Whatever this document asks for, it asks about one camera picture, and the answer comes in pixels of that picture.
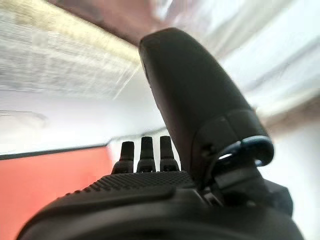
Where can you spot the grey striped rug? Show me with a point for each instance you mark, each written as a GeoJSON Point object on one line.
{"type": "Point", "coordinates": [62, 55]}

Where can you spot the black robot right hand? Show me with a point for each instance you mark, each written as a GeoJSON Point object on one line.
{"type": "Point", "coordinates": [190, 100]}

